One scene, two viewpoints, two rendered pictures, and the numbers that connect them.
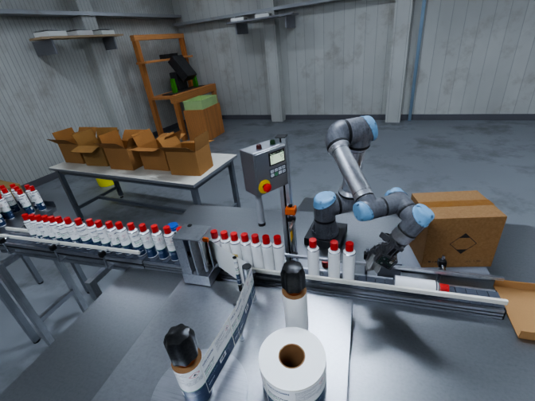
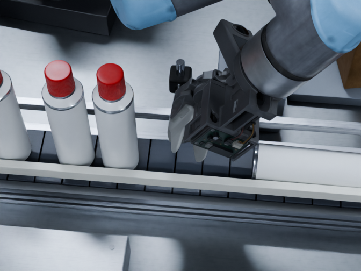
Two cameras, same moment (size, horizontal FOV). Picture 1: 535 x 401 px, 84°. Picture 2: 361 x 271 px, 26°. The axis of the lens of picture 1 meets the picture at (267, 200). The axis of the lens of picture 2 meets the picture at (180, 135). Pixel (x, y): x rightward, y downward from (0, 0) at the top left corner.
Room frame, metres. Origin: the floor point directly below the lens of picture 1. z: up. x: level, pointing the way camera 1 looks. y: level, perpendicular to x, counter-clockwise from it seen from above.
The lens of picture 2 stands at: (0.42, -0.26, 1.83)
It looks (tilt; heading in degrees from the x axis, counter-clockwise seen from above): 58 degrees down; 345
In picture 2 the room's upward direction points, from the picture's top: straight up
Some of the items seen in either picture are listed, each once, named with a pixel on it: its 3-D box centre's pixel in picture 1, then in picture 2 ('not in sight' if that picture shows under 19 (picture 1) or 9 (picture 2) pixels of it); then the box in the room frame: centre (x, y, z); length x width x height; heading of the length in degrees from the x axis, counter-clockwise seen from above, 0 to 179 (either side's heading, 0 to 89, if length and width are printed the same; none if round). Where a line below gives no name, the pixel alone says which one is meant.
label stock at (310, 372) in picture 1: (293, 370); not in sight; (0.55, -0.02, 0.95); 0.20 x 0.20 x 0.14
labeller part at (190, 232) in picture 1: (191, 231); not in sight; (1.11, 0.35, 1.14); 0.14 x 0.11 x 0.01; 70
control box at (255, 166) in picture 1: (265, 167); not in sight; (1.17, -0.01, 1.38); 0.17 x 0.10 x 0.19; 125
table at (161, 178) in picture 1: (148, 191); not in sight; (3.32, 1.44, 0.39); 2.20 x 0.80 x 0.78; 62
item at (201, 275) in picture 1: (198, 254); not in sight; (1.11, 0.35, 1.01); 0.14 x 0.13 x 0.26; 70
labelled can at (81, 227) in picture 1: (84, 233); not in sight; (1.47, 1.08, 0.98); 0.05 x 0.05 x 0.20
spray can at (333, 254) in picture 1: (333, 260); (67, 117); (0.99, -0.26, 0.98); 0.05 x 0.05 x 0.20
